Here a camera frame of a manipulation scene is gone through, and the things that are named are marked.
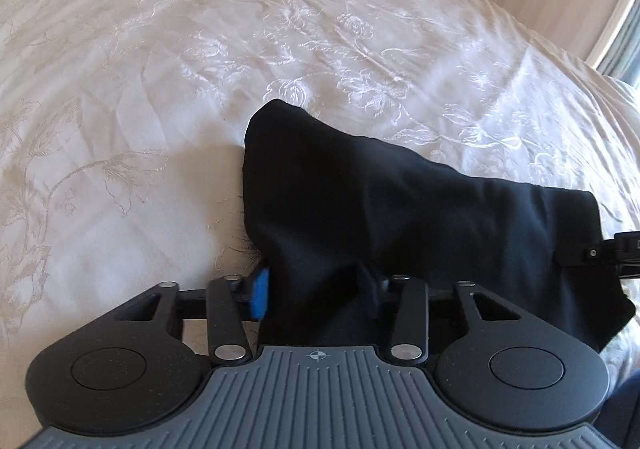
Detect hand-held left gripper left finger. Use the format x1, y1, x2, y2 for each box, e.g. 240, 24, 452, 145
116, 266, 274, 366

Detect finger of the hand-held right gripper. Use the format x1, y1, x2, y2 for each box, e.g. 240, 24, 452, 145
556, 233, 640, 281

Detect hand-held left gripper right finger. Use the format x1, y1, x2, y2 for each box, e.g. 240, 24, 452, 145
356, 268, 520, 364

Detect black pants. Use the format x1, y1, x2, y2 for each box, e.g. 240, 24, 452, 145
240, 99, 637, 355

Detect person's blue clothing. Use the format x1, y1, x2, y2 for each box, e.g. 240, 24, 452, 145
606, 371, 640, 449

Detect window curtain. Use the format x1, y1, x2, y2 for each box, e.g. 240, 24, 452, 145
597, 0, 640, 97

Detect cream embroidered bedspread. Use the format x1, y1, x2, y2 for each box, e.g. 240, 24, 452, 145
0, 0, 640, 430

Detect white window frame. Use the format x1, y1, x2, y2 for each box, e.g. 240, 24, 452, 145
584, 0, 640, 75

